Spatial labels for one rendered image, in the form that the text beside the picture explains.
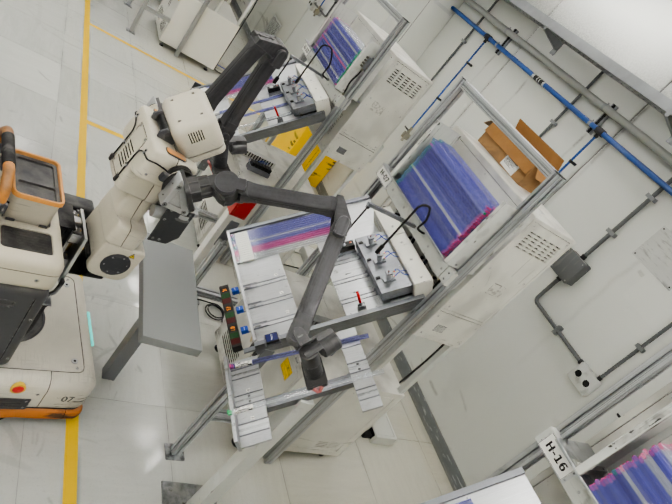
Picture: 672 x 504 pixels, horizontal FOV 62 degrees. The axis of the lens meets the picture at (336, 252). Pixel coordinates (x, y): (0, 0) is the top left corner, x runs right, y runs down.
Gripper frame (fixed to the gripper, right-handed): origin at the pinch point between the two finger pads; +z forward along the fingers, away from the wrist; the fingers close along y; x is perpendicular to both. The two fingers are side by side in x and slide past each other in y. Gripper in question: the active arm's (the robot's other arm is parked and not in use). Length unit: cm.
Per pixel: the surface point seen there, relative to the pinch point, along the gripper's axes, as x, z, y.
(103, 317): 94, 47, 105
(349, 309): -20, 21, 47
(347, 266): -25, 20, 70
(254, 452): 28.4, 39.7, 7.3
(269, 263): 8, 18, 83
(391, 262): -43, 15, 61
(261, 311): 15, 19, 56
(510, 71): -199, 54, 266
